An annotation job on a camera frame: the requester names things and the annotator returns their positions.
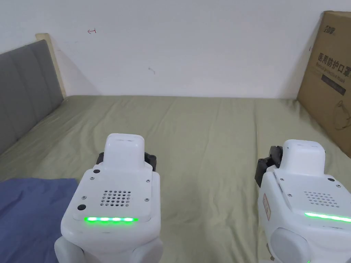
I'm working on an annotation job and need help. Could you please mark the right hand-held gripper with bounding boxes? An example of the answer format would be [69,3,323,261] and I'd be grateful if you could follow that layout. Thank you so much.
[255,139,351,263]

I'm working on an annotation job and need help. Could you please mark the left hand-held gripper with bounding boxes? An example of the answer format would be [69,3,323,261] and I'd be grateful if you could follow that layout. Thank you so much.
[54,133,161,263]

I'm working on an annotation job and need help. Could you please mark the bed with pale green sheet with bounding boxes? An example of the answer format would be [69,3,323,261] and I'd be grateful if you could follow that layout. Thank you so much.
[0,95,351,263]

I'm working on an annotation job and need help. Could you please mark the brown cardboard carton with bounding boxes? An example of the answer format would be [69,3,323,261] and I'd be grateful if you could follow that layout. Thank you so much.
[297,11,351,159]

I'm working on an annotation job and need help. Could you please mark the blue garment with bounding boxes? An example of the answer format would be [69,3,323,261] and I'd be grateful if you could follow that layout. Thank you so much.
[0,178,78,263]

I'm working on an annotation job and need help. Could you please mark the grey padded headboard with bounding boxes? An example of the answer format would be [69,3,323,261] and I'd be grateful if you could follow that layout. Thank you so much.
[0,33,68,158]

